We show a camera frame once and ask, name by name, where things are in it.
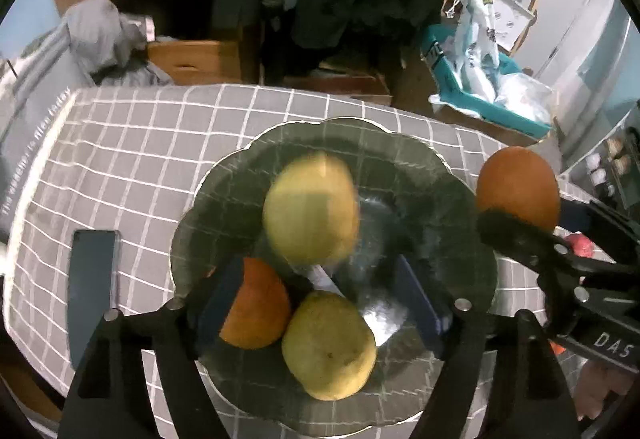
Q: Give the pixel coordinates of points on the wooden drawer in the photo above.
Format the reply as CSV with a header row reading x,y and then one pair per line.
x,y
200,59

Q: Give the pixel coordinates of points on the white patterned box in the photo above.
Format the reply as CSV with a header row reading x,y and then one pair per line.
x,y
515,19

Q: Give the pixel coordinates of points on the yellow-green pear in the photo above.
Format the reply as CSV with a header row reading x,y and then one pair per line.
x,y
310,209
330,349

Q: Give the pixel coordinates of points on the large cardboard box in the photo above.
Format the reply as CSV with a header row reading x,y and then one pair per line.
x,y
500,131

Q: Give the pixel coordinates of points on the grey checked tablecloth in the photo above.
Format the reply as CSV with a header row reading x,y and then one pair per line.
x,y
150,159

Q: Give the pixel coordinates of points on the red apple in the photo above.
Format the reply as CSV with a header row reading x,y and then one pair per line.
x,y
580,245

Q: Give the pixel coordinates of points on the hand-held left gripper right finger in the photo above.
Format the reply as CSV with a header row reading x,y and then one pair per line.
x,y
420,304

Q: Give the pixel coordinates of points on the dark green glass bowl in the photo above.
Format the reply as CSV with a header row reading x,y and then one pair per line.
x,y
400,199

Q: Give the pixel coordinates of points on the dark smartphone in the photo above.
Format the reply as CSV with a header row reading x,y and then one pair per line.
x,y
92,279

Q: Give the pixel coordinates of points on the large orange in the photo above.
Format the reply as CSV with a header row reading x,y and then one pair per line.
x,y
260,304

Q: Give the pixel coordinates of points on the white door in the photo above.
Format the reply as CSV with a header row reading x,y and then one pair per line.
x,y
575,44

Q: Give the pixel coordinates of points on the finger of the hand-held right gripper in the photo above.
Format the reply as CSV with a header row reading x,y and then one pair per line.
x,y
520,239
600,224

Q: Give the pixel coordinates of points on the person's right hand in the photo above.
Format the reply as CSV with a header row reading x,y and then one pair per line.
x,y
600,389

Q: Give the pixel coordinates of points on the small orange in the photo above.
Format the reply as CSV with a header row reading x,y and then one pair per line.
x,y
517,184

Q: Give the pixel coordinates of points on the grey laundry bag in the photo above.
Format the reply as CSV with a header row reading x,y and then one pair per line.
x,y
30,119

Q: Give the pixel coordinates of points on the clear plastic bag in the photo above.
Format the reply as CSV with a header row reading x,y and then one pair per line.
x,y
525,94

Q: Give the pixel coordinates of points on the small cardboard box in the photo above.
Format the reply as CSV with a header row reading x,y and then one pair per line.
x,y
340,84

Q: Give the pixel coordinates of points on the teal box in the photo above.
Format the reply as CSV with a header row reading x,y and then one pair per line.
x,y
450,79

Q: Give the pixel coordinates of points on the grey cloth pile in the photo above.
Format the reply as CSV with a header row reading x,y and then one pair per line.
x,y
100,34

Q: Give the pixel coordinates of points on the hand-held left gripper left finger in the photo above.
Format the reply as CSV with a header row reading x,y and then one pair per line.
x,y
215,304

